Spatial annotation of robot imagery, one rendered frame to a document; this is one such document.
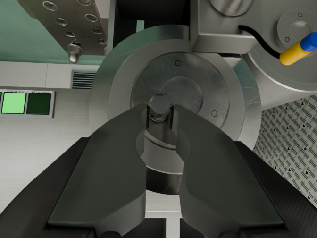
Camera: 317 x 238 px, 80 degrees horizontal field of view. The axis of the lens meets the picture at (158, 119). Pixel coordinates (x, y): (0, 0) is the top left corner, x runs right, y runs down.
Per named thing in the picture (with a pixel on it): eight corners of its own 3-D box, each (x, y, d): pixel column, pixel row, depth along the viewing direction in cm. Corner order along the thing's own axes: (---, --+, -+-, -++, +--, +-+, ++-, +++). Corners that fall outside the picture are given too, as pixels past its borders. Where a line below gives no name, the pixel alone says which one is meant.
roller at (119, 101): (242, 41, 17) (249, 175, 15) (185, 105, 42) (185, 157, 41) (111, 35, 16) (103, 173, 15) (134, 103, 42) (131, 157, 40)
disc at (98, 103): (257, 28, 18) (267, 196, 15) (254, 31, 18) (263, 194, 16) (94, 19, 17) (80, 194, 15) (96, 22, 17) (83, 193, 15)
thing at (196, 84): (250, 111, 14) (168, 170, 13) (237, 115, 16) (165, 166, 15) (192, 33, 15) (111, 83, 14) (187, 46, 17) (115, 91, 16)
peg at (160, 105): (177, 107, 11) (157, 121, 11) (171, 115, 14) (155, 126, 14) (163, 88, 11) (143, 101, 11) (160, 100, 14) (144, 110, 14)
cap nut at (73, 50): (79, 44, 49) (78, 61, 48) (84, 51, 52) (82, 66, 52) (64, 43, 49) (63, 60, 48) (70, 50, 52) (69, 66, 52)
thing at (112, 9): (122, -114, 20) (112, 53, 17) (136, 27, 43) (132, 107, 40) (117, -115, 20) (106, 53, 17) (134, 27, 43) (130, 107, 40)
